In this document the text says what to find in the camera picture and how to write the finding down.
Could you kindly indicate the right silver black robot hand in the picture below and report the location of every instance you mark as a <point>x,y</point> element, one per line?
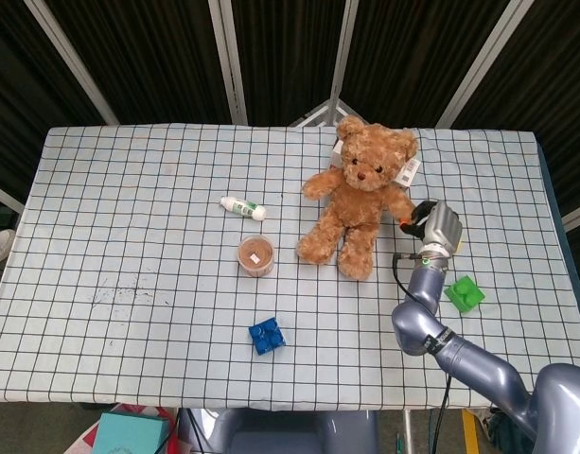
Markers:
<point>436,226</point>

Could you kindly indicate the brown teddy bear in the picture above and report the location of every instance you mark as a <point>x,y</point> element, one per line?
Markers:
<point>356,194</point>

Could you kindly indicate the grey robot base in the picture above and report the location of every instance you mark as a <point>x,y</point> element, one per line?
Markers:
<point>289,432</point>

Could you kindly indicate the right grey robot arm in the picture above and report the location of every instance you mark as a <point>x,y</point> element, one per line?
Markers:
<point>464,350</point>

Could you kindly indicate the green toy brick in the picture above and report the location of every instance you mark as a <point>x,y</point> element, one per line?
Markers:
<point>465,295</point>

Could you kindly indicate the clear cup with brown lid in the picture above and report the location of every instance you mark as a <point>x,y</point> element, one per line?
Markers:
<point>256,256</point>

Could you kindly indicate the white green bottle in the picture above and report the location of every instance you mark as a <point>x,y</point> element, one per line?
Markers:
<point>242,207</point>

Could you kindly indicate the blue toy brick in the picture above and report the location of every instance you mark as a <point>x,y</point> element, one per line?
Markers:
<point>268,334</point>

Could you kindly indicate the blue checked tablecloth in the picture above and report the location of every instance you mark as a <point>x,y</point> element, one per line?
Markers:
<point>176,284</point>

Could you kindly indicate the teal box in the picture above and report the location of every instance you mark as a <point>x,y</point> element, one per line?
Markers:
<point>128,432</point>

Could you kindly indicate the white folding screen frame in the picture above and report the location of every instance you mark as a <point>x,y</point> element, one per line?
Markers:
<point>237,61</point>

